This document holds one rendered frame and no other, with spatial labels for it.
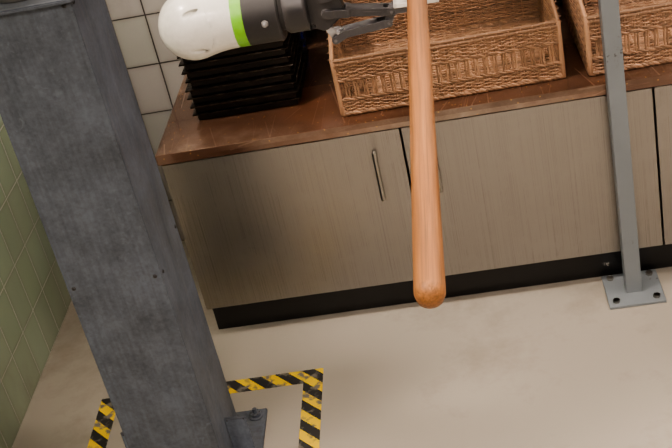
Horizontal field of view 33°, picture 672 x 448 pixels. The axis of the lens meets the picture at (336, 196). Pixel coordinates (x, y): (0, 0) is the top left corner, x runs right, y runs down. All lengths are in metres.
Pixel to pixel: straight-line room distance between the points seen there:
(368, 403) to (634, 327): 0.68
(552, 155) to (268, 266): 0.78
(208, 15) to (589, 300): 1.57
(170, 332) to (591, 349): 1.04
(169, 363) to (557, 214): 1.06
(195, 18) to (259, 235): 1.27
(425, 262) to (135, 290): 1.36
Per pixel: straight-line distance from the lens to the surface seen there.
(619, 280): 3.08
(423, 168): 1.24
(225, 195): 2.91
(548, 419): 2.70
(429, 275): 1.07
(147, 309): 2.40
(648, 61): 2.83
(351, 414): 2.80
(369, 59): 2.76
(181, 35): 1.77
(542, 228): 2.96
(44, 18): 2.13
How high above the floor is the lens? 1.81
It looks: 29 degrees down
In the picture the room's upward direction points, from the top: 13 degrees counter-clockwise
